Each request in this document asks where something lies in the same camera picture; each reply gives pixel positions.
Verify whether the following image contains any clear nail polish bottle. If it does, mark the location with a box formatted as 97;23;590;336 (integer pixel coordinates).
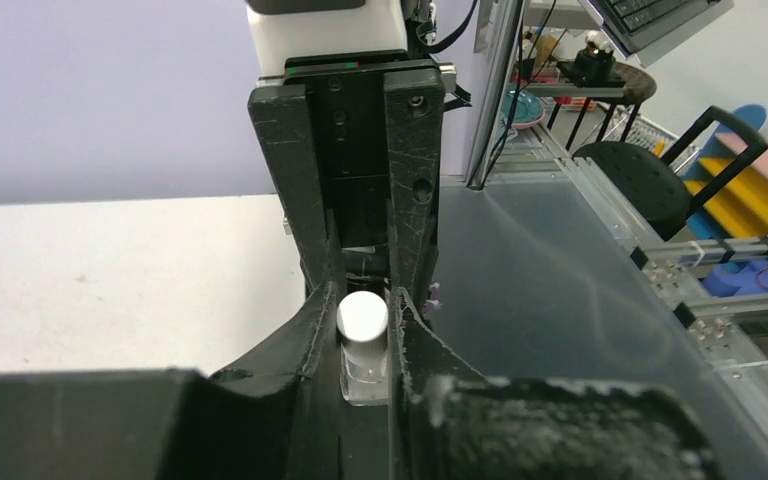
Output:
340;342;389;406

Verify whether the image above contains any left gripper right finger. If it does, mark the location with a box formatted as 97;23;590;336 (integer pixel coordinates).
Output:
389;287;726;479

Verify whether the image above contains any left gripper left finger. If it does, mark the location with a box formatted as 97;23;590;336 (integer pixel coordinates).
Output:
0;283;340;479

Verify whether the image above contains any aluminium frame post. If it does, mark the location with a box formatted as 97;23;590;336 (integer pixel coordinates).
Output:
464;0;530;190

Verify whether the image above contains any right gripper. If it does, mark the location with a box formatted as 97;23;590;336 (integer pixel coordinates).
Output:
248;59;456;307

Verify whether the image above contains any black round stool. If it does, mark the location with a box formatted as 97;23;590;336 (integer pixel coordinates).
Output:
573;141;692;240

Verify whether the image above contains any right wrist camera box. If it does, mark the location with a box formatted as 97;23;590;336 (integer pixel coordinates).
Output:
246;1;408;77

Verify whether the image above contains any black chair frame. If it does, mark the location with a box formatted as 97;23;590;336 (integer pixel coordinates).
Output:
660;103;768;220

